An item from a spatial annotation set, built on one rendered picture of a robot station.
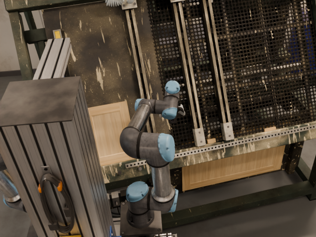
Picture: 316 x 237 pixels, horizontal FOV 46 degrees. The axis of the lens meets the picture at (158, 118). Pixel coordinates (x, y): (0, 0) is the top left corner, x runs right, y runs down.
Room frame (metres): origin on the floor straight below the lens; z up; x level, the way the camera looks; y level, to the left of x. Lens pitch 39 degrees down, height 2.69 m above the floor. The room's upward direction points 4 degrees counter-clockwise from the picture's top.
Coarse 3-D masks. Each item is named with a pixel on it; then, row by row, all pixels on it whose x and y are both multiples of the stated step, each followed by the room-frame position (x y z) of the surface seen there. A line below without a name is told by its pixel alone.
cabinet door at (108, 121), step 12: (96, 108) 2.02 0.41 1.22; (108, 108) 2.02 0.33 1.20; (120, 108) 2.03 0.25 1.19; (96, 120) 1.97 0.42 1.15; (108, 120) 1.98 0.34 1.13; (120, 120) 1.98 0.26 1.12; (96, 132) 1.92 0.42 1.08; (108, 132) 1.93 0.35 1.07; (120, 132) 1.94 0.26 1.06; (96, 144) 1.87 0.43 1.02; (108, 144) 1.88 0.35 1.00; (108, 156) 1.83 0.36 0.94; (120, 156) 1.84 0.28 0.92
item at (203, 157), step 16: (288, 128) 2.01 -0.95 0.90; (208, 144) 1.90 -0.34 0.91; (240, 144) 1.92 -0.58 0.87; (256, 144) 1.93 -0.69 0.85; (272, 144) 1.93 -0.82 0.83; (128, 160) 1.82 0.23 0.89; (176, 160) 1.82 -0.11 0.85; (192, 160) 1.83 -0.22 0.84; (208, 160) 1.84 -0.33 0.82; (112, 176) 1.73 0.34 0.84; (128, 176) 1.74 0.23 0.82
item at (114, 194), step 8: (144, 176) 1.75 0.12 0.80; (112, 184) 1.71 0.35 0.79; (120, 184) 1.72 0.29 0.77; (128, 184) 1.73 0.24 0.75; (152, 184) 1.70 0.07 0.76; (112, 192) 1.66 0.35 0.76; (120, 192) 1.65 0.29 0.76; (112, 200) 1.60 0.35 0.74; (120, 200) 1.71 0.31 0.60; (112, 216) 1.58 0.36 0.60
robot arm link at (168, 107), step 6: (168, 96) 1.55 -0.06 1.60; (174, 96) 1.55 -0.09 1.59; (156, 102) 1.53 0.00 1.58; (162, 102) 1.53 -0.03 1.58; (168, 102) 1.52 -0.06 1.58; (174, 102) 1.53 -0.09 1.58; (156, 108) 1.51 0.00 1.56; (162, 108) 1.50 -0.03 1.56; (168, 108) 1.49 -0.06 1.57; (174, 108) 1.50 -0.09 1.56; (162, 114) 1.48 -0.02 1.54; (168, 114) 1.47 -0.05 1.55; (174, 114) 1.47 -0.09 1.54
